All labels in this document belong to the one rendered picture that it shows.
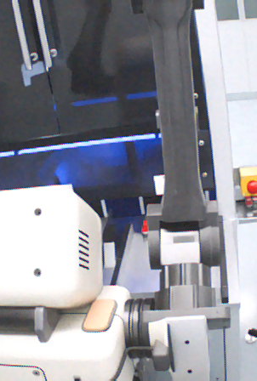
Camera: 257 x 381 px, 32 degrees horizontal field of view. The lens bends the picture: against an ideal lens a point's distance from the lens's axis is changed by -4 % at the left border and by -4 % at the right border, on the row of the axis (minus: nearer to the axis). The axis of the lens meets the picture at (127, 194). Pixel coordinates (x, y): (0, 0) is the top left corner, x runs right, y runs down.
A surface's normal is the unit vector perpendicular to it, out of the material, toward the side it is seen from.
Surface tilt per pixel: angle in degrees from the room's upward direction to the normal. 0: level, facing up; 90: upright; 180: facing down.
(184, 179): 86
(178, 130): 86
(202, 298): 49
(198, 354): 82
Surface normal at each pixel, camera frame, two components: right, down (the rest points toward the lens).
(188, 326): -0.15, 0.32
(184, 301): -0.21, -0.44
